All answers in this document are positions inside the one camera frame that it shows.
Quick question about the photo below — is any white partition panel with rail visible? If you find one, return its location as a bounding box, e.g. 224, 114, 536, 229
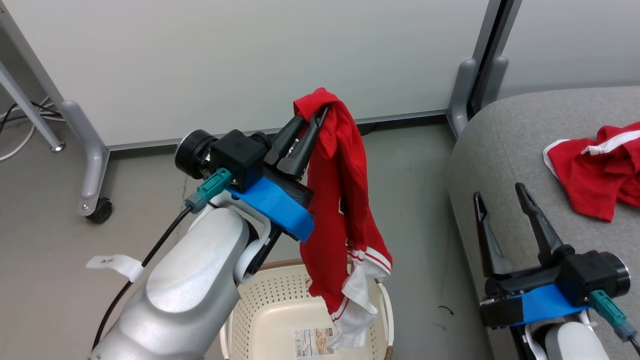
500, 0, 640, 98

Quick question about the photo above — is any blue taped left gripper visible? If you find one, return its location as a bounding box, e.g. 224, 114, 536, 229
231, 106, 329, 243

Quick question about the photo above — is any white floor cable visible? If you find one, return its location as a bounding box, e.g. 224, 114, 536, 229
0, 97, 38, 162

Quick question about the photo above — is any blue taped right gripper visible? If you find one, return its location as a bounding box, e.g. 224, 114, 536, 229
474, 183, 588, 328

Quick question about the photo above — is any grey metal table leg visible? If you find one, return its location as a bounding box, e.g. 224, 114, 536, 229
0, 60, 66, 152

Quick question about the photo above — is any beige perforated laundry basket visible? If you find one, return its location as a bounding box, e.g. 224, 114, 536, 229
220, 258, 396, 360

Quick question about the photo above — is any black caster wheel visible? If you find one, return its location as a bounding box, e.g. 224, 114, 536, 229
85, 197, 113, 224

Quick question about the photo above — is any red garment with white trim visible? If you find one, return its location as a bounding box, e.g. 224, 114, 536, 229
292, 87, 393, 351

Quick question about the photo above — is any crumpled red white garment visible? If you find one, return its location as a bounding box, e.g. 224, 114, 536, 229
542, 121, 640, 222

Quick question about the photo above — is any grey curved partition foot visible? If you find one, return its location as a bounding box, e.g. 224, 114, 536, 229
446, 57, 478, 138
482, 55, 510, 99

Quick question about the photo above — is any grey fabric sofa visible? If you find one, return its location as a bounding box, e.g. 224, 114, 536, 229
445, 86, 640, 360

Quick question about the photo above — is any black floor cable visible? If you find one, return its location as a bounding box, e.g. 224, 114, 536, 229
0, 101, 66, 135

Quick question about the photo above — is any grey table leg with caster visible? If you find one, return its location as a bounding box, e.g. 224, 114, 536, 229
60, 100, 111, 217

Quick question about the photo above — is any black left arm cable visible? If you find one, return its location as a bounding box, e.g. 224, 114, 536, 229
91, 205, 193, 351

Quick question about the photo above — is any teal left cable connector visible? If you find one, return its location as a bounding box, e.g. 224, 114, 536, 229
184, 167, 233, 213

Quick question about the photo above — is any teal cable connector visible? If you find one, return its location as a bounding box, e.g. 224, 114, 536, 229
587, 290, 638, 343
184, 167, 233, 213

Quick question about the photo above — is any white paper cable tag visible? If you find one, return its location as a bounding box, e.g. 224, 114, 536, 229
86, 254, 146, 283

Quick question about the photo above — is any large white partition panel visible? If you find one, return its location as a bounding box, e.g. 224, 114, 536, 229
0, 0, 501, 151

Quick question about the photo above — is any teal right cable connector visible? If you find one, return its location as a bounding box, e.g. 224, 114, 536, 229
587, 290, 638, 343

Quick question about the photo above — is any printed basket label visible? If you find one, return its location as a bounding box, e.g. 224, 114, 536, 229
294, 327, 337, 358

